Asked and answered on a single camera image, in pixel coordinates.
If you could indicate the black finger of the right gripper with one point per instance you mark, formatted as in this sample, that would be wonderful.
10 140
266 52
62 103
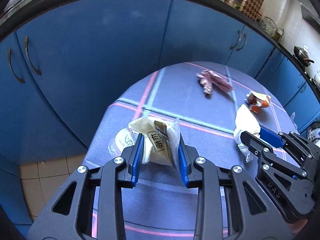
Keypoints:
254 144

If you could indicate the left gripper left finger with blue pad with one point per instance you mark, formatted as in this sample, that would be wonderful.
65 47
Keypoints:
69 213

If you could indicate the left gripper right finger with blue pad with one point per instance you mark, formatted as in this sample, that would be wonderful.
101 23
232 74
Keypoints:
250 213

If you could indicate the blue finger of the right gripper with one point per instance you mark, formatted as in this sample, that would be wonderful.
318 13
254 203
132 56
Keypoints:
270 137

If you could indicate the white tissue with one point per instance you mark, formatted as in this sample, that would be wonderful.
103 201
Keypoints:
245 121

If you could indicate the beige food wrapper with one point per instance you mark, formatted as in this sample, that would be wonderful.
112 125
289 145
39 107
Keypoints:
161 140

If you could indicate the blue kitchen cabinets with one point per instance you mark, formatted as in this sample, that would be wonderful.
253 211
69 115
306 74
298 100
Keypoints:
62 70

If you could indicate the orange yogurt cup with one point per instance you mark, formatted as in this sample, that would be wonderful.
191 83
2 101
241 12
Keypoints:
256 101

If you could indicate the blue plaid tablecloth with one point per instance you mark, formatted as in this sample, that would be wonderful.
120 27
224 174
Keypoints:
159 206

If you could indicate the pink crumpled wrapper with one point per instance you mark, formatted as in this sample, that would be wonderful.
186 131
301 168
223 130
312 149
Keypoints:
208 79

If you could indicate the black wok with lid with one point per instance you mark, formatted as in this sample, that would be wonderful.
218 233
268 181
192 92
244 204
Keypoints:
301 53

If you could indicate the green kettle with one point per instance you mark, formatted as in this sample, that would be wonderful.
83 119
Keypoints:
268 25

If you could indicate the checkered cutting board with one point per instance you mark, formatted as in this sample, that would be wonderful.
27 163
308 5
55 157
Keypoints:
251 8

